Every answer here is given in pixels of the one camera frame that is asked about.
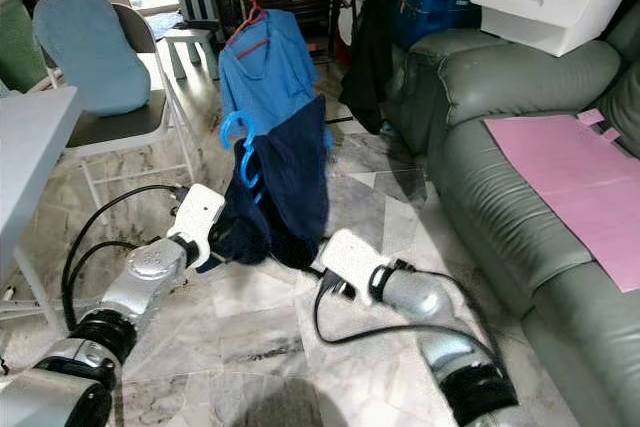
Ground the navy blue garment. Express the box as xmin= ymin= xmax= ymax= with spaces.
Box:
xmin=210 ymin=95 xmax=329 ymax=270

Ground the blue plastic hanger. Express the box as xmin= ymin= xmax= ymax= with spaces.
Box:
xmin=220 ymin=110 xmax=261 ymax=198

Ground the red hanger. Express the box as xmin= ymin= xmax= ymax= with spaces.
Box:
xmin=228 ymin=0 xmax=281 ymax=58

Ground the grey green leather sofa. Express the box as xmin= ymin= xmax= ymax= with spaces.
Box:
xmin=385 ymin=7 xmax=640 ymax=427

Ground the bright blue shirt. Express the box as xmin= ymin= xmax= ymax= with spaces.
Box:
xmin=218 ymin=9 xmax=321 ymax=148

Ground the white plastic folding table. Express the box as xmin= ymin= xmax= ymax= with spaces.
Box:
xmin=0 ymin=85 xmax=83 ymax=340

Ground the black hanging garment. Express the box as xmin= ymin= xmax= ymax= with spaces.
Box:
xmin=338 ymin=0 xmax=396 ymax=135

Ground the blue fabric cushion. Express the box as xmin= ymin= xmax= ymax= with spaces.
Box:
xmin=32 ymin=0 xmax=153 ymax=116

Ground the pink sheet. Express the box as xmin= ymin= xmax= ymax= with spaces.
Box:
xmin=485 ymin=109 xmax=640 ymax=293

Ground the green cabinet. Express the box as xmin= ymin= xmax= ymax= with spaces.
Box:
xmin=0 ymin=0 xmax=51 ymax=93

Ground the blue plastic case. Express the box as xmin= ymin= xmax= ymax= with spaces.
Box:
xmin=380 ymin=0 xmax=486 ymax=51

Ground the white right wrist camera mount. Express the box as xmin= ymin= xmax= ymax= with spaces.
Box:
xmin=320 ymin=229 xmax=391 ymax=306

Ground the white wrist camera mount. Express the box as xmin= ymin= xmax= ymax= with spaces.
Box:
xmin=168 ymin=183 xmax=226 ymax=268
xmin=320 ymin=229 xmax=391 ymax=306

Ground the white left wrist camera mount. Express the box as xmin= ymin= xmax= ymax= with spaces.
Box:
xmin=168 ymin=183 xmax=226 ymax=268

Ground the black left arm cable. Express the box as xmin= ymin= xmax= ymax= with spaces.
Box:
xmin=60 ymin=184 xmax=181 ymax=333

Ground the grey folding chair white frame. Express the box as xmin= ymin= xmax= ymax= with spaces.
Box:
xmin=32 ymin=2 xmax=203 ymax=216

